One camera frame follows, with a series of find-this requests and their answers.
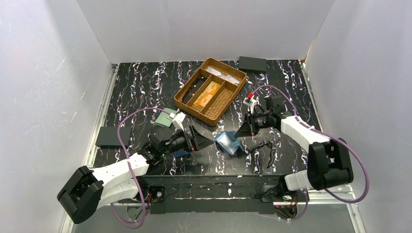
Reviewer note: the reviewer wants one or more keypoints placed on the dark blue card holder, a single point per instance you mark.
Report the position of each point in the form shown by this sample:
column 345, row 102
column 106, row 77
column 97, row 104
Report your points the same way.
column 181, row 154

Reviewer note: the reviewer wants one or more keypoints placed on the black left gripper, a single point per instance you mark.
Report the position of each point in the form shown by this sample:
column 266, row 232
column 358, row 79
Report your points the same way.
column 192, row 139

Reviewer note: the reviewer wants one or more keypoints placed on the black box at left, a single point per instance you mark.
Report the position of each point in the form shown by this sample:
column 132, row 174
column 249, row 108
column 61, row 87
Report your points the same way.
column 108, row 138

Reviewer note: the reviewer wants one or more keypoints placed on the light blue card holder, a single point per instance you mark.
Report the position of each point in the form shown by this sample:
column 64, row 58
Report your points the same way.
column 228, row 143

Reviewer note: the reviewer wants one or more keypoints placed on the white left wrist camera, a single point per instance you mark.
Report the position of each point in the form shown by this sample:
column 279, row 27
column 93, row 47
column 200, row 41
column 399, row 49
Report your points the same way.
column 177, row 120

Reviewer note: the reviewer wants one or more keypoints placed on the black box at back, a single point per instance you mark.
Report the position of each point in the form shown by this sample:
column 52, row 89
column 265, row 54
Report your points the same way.
column 250, row 64

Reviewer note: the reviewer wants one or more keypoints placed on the woven brown divided tray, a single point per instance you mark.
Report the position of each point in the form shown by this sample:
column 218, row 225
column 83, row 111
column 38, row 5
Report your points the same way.
column 220, row 102

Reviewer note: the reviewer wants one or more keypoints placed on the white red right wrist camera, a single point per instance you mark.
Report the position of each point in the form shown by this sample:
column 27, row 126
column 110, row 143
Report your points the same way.
column 250, row 102

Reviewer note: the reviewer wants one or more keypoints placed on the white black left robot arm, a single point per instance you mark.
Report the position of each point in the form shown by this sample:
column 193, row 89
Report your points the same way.
column 90, row 189

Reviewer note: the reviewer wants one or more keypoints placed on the black cards in tray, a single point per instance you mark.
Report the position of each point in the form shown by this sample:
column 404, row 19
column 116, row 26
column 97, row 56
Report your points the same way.
column 193, row 88

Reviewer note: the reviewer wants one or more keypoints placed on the black box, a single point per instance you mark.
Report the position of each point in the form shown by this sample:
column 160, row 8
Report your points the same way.
column 250, row 64
column 108, row 138

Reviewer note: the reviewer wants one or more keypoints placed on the silver cards in tray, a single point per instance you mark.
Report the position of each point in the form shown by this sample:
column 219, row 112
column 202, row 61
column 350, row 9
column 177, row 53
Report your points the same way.
column 228, row 77

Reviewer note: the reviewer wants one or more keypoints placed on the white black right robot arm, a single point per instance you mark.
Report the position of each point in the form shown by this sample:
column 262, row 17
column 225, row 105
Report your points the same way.
column 328, row 162

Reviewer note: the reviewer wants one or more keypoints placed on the aluminium base frame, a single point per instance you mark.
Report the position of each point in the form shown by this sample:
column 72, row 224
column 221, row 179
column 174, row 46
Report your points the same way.
column 227, row 204

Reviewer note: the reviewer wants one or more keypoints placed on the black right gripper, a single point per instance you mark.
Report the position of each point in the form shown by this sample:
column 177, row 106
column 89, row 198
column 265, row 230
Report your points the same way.
column 250, row 124

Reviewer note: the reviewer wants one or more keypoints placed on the orange cards in tray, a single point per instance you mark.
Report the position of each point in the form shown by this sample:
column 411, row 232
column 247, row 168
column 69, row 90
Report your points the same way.
column 207, row 94

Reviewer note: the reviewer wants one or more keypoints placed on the green card holder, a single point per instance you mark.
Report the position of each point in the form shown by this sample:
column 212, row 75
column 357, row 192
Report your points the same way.
column 164, row 119

